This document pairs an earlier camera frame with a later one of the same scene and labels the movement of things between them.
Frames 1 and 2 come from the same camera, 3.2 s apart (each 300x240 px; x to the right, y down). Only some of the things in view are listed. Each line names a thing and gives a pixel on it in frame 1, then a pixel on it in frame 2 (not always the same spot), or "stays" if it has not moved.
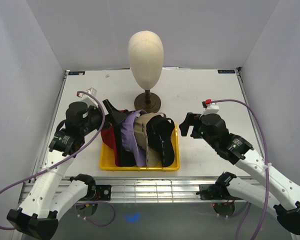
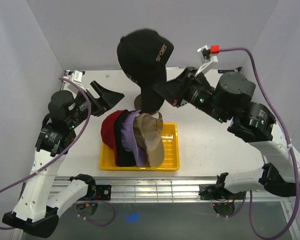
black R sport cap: (160, 135) to (142, 54)
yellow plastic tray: (107, 160) stays
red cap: (108, 135) stays
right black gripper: (191, 120) to (170, 91)
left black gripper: (117, 116) to (110, 98)
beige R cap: (153, 157) stays
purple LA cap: (127, 130) stays
